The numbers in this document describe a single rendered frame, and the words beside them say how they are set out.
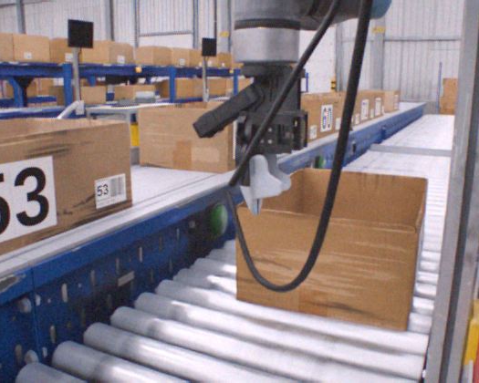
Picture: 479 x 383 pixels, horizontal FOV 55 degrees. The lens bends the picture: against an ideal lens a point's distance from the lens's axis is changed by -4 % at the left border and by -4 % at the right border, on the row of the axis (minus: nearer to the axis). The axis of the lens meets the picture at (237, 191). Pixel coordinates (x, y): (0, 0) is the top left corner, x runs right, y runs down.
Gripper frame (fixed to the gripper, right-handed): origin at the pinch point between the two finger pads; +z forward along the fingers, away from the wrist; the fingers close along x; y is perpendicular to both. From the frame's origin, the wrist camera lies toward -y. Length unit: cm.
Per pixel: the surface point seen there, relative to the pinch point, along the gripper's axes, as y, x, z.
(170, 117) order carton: -46, 48, -8
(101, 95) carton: -445, 471, 2
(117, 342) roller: -16.1, -13.1, 20.0
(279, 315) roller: 2.7, 6.0, 20.1
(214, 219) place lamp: -20.9, 27.2, 12.1
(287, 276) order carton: 3.6, 6.8, 13.3
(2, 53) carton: -474, 329, -54
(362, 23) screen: 22.4, -37.0, -21.0
